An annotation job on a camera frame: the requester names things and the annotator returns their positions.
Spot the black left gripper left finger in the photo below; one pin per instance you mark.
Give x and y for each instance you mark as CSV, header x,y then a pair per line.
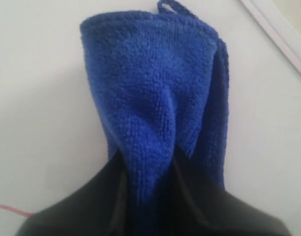
x,y
96,209

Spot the blue cloth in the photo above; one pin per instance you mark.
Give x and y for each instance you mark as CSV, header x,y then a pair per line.
x,y
159,81

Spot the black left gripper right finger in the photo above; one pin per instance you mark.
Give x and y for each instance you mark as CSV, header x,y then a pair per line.
x,y
202,208

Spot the whiteboard with aluminium frame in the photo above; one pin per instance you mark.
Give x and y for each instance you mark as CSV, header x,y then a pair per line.
x,y
51,140

